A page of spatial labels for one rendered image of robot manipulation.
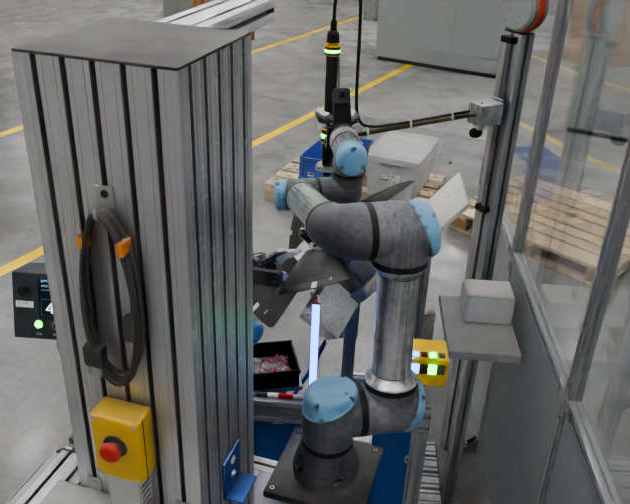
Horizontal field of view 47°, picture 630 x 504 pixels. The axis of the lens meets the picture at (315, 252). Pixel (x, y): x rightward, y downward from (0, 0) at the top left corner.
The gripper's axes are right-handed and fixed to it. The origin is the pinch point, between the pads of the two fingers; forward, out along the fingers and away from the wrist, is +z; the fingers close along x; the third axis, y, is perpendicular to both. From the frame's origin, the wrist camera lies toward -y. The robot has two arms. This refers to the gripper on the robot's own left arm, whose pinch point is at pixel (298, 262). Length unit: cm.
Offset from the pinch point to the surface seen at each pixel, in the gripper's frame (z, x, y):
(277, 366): -8.7, 34.2, 0.6
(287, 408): -16.4, 36.4, -18.1
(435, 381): 15, 23, -47
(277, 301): -1.0, 18.1, 12.7
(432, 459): 67, 109, 7
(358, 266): 20.7, 5.5, -2.7
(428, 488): 55, 111, -4
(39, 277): -72, -8, 17
